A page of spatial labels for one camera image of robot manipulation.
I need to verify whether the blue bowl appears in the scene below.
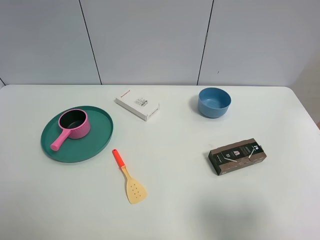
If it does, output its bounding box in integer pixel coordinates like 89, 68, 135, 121
197, 87, 232, 119

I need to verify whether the white cardboard box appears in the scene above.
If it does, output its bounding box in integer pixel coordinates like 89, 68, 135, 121
114, 88, 160, 122

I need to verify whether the orange handled yellow spatula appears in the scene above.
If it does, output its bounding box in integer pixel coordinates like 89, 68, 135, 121
112, 149, 147, 204

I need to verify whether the green round plate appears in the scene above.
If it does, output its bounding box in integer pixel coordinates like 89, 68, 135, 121
40, 105, 114, 164

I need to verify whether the pink saucepan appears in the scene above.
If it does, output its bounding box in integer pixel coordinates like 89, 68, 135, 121
50, 108, 91, 151

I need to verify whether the brown coffee capsule box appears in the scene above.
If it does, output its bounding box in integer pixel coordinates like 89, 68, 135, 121
208, 138, 267, 176

